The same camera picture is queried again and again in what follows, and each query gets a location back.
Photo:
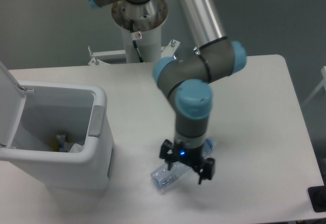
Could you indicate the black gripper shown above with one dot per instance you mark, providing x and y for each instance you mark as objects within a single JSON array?
[{"x": 178, "y": 152}]

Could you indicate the clear plastic water bottle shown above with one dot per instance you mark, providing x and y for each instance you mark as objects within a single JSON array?
[{"x": 162, "y": 178}]

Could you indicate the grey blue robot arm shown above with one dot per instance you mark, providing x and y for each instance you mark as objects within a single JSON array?
[{"x": 185, "y": 84}]

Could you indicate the white trash can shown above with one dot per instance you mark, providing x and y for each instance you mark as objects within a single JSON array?
[{"x": 57, "y": 133}]

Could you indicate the trash inside can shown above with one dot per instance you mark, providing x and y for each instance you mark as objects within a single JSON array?
[{"x": 61, "y": 144}]

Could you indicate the white trash can lid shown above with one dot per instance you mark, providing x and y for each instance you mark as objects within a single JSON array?
[{"x": 13, "y": 97}]

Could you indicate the black device at table edge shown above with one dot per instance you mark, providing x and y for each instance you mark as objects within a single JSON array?
[{"x": 317, "y": 198}]

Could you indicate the white furniture leg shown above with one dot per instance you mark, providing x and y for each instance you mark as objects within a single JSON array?
[{"x": 320, "y": 85}]

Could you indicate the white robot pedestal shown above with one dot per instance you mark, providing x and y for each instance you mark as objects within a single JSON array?
[{"x": 140, "y": 27}]

